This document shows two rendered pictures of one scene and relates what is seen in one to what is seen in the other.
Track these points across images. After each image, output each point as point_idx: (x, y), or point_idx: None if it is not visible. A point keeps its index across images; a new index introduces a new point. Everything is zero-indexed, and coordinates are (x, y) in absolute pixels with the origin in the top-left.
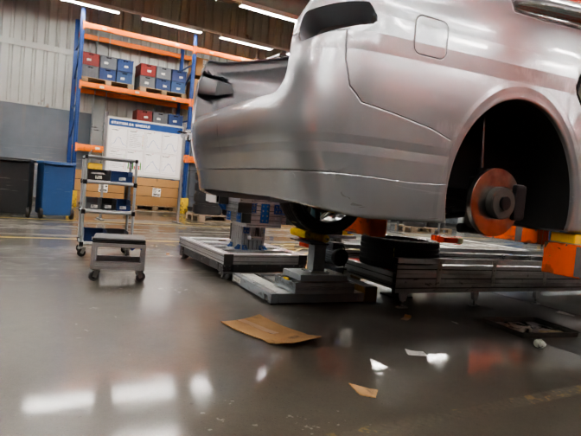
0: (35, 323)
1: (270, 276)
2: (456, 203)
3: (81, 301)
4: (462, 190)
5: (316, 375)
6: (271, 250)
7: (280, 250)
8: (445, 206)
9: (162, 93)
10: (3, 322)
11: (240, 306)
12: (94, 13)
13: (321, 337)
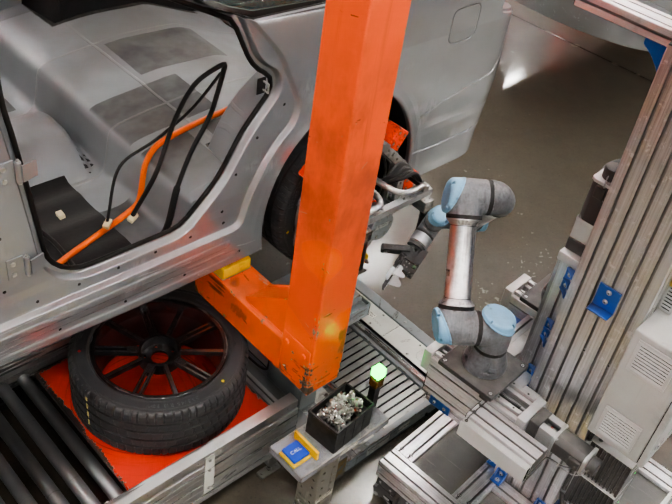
0: (491, 164)
1: (416, 404)
2: (87, 150)
3: (526, 219)
4: (81, 123)
5: None
6: (477, 475)
7: (462, 495)
8: (99, 170)
9: None
10: (511, 160)
11: (376, 262)
12: None
13: None
